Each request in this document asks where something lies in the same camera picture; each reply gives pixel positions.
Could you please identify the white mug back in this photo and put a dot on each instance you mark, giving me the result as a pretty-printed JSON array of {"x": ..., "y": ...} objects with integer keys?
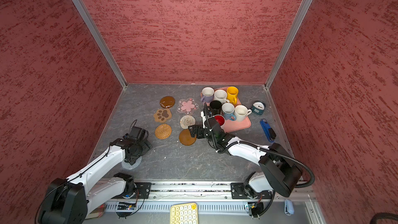
[{"x": 221, "y": 96}]

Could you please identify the black cable corner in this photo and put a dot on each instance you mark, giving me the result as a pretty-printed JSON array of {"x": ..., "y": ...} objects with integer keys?
[{"x": 380, "y": 216}]

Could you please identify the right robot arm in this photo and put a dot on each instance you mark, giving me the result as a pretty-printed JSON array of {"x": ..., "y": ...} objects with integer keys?
[{"x": 280, "y": 172}]

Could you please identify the purple mug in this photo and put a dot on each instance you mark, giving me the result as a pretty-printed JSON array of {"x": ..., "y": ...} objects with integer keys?
[{"x": 207, "y": 95}]

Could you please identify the grey round coaster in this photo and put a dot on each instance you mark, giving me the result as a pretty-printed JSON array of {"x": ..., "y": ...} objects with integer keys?
[{"x": 128, "y": 166}]

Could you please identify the black mug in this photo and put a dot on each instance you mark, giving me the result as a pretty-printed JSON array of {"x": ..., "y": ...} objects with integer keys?
[{"x": 215, "y": 107}]

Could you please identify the yellow mug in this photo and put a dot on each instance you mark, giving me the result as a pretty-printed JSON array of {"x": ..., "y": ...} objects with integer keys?
[{"x": 232, "y": 95}]

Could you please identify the plaid glasses case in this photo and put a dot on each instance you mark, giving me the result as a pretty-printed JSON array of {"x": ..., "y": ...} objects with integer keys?
[{"x": 98, "y": 212}]

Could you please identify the pink flower coaster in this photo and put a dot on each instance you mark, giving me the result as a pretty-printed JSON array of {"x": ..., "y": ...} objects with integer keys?
[{"x": 187, "y": 106}]

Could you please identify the white mug right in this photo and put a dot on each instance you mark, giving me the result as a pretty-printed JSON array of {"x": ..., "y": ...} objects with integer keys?
[{"x": 241, "y": 112}]

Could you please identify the paw print cork coaster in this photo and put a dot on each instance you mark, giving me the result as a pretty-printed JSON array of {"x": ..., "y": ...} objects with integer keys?
[{"x": 162, "y": 115}]

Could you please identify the brown wooden round coaster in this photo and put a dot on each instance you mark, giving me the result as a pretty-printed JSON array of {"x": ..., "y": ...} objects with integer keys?
[{"x": 185, "y": 138}]

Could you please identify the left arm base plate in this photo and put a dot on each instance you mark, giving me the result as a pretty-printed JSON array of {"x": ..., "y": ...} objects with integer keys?
[{"x": 140, "y": 190}]

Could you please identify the dark glossy brown coaster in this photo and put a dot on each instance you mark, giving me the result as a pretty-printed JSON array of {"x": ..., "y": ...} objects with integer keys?
[{"x": 167, "y": 102}]

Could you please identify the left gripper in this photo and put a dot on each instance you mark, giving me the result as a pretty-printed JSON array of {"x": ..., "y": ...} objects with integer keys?
[{"x": 146, "y": 145}]

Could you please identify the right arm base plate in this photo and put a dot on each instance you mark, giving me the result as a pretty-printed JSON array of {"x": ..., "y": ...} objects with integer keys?
[{"x": 243, "y": 191}]

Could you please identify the yellow keypad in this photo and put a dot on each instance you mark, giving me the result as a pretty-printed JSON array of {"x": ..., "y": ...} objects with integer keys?
[{"x": 185, "y": 213}]

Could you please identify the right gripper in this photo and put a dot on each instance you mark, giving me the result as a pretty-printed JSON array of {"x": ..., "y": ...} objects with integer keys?
[{"x": 200, "y": 127}]

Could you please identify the blue mug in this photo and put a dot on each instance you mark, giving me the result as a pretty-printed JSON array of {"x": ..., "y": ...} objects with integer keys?
[{"x": 228, "y": 111}]

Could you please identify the red inside white mug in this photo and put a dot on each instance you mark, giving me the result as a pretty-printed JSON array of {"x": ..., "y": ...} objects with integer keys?
[{"x": 220, "y": 119}]

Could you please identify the blue stapler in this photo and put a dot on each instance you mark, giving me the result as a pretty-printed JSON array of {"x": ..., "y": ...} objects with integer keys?
[{"x": 268, "y": 131}]

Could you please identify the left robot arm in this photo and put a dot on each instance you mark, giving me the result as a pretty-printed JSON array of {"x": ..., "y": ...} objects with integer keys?
[{"x": 71, "y": 200}]

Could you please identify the beige woven round coaster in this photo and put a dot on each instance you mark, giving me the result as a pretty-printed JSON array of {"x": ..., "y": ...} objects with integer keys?
[{"x": 187, "y": 121}]

